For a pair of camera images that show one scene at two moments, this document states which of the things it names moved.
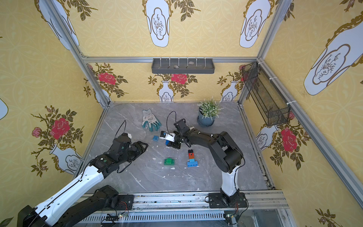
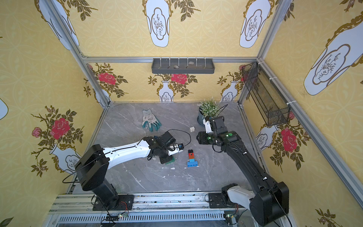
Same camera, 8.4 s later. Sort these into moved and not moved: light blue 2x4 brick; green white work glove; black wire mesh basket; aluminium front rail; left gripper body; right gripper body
Moved: right gripper body; left gripper body
Not moved: green white work glove; light blue 2x4 brick; aluminium front rail; black wire mesh basket
